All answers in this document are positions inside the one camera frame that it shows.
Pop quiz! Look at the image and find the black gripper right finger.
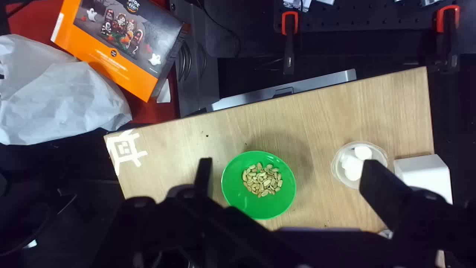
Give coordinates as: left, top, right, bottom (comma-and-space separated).
358, 159, 451, 235

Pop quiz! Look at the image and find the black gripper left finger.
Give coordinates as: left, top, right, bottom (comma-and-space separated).
192, 156, 214, 198

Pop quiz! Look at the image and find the clear plastic bowl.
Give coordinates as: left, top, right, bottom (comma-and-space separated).
330, 140, 391, 190

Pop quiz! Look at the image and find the green plastic bowl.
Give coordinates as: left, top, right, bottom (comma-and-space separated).
220, 149, 297, 222

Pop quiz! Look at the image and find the white power strip box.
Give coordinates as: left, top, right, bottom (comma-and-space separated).
393, 153, 454, 205

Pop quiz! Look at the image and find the white marshmallow pile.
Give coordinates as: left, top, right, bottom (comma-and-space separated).
339, 144, 375, 182

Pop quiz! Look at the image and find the peanut pile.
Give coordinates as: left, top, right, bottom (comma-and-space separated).
241, 162, 284, 199

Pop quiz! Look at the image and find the grey metal bar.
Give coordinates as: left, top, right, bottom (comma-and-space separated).
210, 68, 358, 112

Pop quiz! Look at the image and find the orange halloween box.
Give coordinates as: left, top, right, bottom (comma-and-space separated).
49, 0, 187, 104

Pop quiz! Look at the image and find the orange black clamp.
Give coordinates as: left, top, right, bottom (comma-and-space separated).
434, 4, 462, 71
280, 10, 300, 77

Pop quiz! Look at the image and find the white plastic bag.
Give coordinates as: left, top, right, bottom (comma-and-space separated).
0, 34, 134, 146

